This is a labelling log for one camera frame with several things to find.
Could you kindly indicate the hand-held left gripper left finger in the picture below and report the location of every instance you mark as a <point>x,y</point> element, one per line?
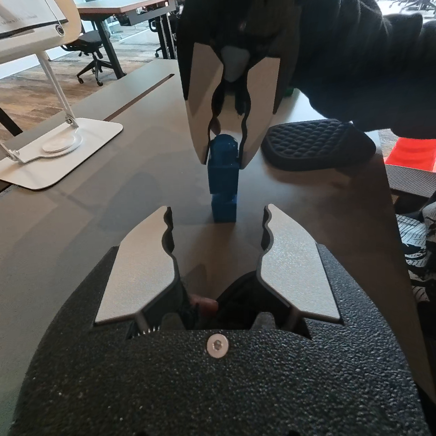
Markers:
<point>139,272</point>

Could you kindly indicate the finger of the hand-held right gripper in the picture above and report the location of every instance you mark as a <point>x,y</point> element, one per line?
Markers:
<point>264,95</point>
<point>201,88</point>

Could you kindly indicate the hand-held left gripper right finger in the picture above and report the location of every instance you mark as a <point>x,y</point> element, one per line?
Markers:
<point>296,272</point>

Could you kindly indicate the person's left hand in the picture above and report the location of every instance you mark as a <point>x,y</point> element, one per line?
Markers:
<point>204,305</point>

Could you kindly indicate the red box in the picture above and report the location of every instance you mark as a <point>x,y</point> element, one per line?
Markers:
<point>412,153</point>

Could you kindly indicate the white desk stand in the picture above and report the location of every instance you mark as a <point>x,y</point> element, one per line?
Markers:
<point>95,136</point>

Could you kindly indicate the black wrist rest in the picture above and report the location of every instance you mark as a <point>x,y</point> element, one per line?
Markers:
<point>316,146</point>

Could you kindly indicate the wooden top office desk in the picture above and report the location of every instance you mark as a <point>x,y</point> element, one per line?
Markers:
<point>112,6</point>

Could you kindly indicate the blue mega block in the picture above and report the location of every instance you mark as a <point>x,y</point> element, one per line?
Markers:
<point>223,173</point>
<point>223,213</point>

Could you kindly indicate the black office chair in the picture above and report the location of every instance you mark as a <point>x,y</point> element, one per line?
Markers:
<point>92,44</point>
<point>158,30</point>

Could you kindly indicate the black white patterned cloth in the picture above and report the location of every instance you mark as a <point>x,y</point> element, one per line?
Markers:
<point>417,245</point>

